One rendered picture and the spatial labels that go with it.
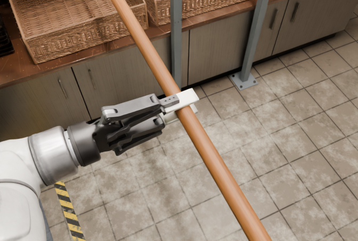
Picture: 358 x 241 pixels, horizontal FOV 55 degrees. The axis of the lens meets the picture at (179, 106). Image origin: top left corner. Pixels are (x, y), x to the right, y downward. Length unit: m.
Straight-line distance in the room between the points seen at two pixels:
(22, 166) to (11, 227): 0.14
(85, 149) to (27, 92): 1.16
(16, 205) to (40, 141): 0.14
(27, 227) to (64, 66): 1.22
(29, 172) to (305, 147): 1.71
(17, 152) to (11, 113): 1.23
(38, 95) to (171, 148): 0.76
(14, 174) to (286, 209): 1.52
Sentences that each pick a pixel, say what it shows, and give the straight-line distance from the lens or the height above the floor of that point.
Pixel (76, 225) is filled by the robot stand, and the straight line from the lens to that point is 1.85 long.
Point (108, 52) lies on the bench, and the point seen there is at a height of 0.57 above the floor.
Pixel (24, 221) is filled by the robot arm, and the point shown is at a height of 1.29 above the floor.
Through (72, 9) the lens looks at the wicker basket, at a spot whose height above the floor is 0.59.
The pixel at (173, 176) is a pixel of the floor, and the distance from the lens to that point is 1.87.
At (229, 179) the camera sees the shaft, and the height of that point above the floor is 1.21.
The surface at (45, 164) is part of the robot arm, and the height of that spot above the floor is 1.23.
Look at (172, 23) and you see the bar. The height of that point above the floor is 0.66.
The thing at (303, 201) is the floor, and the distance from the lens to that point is 1.93.
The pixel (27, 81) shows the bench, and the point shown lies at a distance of 1.66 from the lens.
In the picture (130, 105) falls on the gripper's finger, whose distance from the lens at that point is 0.58.
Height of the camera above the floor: 1.71
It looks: 55 degrees down
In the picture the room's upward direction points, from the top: straight up
